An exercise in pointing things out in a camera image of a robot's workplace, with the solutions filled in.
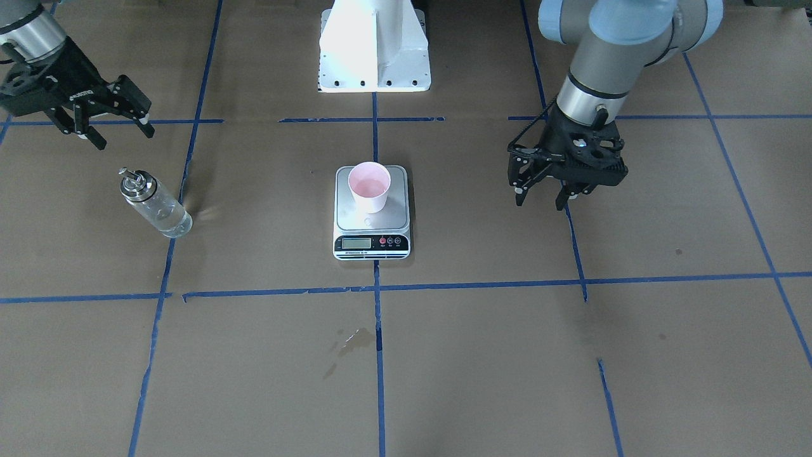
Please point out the digital kitchen scale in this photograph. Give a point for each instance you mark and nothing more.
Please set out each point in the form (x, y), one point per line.
(382, 235)

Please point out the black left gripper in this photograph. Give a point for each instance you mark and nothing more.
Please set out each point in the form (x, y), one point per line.
(557, 138)

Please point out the glass sauce bottle steel cap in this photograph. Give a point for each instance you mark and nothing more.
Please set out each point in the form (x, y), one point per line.
(149, 197)

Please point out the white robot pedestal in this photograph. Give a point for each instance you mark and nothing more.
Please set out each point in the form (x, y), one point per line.
(374, 47)

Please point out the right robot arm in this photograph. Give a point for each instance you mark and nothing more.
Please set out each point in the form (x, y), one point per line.
(30, 33)

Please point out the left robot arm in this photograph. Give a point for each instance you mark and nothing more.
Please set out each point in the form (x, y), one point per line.
(616, 41)

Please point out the pink cup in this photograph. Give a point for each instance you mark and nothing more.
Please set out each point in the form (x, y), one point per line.
(369, 183)

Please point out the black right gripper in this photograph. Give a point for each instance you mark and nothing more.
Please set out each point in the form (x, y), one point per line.
(71, 76)

